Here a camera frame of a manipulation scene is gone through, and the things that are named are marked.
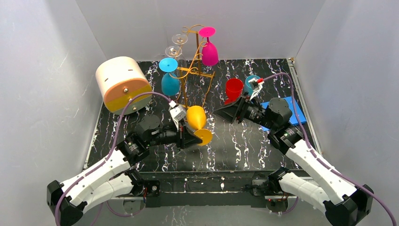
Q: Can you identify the yellow wine glass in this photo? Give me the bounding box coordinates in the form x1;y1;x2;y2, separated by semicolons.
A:
186;105;213;146

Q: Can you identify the red wine glass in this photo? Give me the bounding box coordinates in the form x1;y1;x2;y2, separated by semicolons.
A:
224;78;244;105

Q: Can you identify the light blue wine glass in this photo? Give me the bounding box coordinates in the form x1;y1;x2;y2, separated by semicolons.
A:
159;57;180;96
243;75;260;96

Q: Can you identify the magenta wine glass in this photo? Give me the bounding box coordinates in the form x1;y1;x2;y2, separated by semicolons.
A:
199;26;219;66

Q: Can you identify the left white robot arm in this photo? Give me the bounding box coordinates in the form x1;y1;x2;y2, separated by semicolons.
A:
47;113;210;226

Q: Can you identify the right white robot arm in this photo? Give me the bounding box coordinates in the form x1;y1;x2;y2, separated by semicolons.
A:
214;97;373;226

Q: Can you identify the clear wine glass front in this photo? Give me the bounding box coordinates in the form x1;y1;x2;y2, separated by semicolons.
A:
165;45;183;58

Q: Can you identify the clear wine glass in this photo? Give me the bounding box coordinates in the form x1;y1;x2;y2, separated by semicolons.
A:
165;45;183;58
172;34;188;45

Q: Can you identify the clear wine glass rear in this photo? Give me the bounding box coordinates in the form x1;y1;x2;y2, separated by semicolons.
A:
172;34;188;45

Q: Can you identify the blue flat sheet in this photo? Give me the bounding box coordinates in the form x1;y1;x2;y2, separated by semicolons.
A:
260;96;307;132

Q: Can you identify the cream orange yellow cylinder box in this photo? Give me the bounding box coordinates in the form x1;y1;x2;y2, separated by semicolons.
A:
96;56;152;115

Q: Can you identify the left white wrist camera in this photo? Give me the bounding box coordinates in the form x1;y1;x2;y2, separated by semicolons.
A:
169;100;186;130

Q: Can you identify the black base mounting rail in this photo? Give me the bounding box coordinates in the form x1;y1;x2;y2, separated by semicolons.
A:
140;170;295;208

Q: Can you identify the gold wire wine glass rack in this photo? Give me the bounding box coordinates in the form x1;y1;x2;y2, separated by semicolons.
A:
171;24;215;108

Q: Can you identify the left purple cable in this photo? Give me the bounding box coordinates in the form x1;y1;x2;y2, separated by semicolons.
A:
54;91;174;226

